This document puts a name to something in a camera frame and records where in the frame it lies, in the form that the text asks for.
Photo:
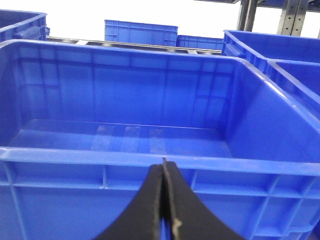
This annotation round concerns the blue crate behind left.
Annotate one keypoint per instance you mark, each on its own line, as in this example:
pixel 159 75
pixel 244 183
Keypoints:
pixel 26 25

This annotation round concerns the small blue crate far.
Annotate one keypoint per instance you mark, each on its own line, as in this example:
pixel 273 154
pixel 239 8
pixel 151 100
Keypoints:
pixel 198 42

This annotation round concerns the blue crate far centre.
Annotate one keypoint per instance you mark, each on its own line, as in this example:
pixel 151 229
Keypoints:
pixel 140 33

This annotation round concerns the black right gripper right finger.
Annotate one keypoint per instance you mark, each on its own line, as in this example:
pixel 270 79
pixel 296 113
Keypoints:
pixel 186 216

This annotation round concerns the grey metal upright post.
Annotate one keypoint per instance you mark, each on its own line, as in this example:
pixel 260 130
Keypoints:
pixel 292 16

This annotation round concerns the blue plastic crate right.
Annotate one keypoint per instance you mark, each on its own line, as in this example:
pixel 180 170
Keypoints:
pixel 81 127

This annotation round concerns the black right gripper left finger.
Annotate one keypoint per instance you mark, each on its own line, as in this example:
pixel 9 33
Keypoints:
pixel 141 219

